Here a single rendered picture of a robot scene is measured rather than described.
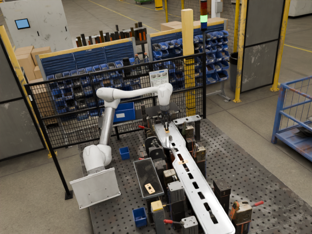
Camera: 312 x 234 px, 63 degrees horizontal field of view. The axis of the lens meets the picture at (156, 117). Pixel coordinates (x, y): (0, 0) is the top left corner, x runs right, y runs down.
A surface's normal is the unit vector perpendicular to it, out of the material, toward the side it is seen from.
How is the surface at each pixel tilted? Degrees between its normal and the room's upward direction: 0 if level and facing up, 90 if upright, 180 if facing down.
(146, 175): 0
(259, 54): 93
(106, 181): 90
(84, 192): 90
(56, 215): 0
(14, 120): 92
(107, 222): 0
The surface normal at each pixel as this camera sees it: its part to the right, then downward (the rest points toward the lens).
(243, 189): -0.10, -0.86
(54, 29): 0.36, 0.44
